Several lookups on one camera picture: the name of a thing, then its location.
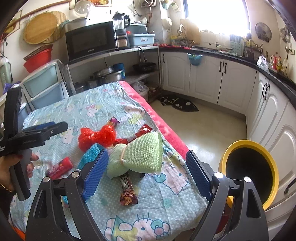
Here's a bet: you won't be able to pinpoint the blue plastic storage box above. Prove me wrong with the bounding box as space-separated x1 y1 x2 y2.
128 34 155 47

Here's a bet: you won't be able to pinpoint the cartoon print table cloth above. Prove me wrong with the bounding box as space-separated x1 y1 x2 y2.
23 82 208 240

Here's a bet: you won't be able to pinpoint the steel cooking pot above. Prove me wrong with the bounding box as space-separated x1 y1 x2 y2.
93 66 125 84

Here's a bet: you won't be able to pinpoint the black blender jug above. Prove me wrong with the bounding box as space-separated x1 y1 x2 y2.
112 12 130 36

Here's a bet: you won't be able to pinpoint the red plastic bag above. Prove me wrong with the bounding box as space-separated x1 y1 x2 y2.
78 125 116 152

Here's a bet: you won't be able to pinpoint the black microwave oven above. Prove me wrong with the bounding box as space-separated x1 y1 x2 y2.
65 21 117 61

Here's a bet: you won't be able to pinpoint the blue hanging basket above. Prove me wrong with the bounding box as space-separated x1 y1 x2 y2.
187 53 203 66

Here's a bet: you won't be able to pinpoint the white corner kitchen cabinets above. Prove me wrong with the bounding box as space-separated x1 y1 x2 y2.
159 48 295 238

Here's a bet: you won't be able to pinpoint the metal shelf rack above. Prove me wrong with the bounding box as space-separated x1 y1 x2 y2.
63 46 162 95

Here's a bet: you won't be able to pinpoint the red flat wrapper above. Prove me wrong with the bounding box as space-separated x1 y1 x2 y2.
113 124 152 147

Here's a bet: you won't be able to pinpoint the black frying pan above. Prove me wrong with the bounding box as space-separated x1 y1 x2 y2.
133 62 157 73

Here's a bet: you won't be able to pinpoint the red candy bar wrapper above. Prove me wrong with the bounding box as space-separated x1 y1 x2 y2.
45 157 73 180

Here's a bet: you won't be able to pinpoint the red plastic basin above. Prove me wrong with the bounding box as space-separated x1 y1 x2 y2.
23 49 52 73

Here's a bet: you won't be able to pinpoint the brown chocolate bar wrapper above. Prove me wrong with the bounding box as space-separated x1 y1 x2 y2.
119 173 138 206

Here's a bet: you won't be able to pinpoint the dark floor mat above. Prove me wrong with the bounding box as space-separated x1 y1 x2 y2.
158 94 199 112

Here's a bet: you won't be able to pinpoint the person's left hand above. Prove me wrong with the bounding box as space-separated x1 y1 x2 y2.
1 153 39 192

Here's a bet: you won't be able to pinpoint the plastic drawer cabinet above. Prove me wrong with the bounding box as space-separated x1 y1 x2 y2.
20 60 69 110

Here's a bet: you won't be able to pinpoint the green knitted cloth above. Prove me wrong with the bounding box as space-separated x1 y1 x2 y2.
106 132 163 179

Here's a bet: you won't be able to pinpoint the small striped candy wrapper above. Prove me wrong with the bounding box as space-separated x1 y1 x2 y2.
107 117 120 127

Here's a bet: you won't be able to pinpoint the round woven bamboo tray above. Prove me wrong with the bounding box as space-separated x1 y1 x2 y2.
23 12 57 45

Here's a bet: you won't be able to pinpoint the black wall fan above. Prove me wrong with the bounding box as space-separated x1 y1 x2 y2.
255 22 272 43

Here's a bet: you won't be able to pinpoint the blue knitted cloth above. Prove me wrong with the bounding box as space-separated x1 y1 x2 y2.
77 143 104 170

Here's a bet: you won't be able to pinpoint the yellow trash bin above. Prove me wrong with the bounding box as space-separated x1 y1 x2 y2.
218 140 280 210

